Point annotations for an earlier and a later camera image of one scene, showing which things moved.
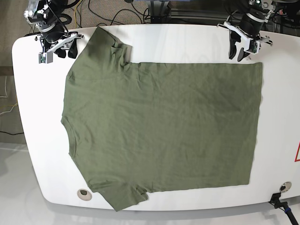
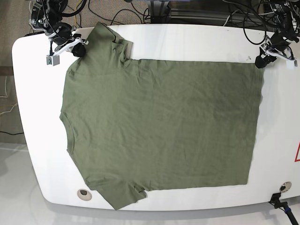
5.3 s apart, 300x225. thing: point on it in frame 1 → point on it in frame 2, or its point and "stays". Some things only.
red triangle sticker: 296,156 stays
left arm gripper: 234,38 → 277,44
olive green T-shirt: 138,128 stays
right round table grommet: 285,186 stays
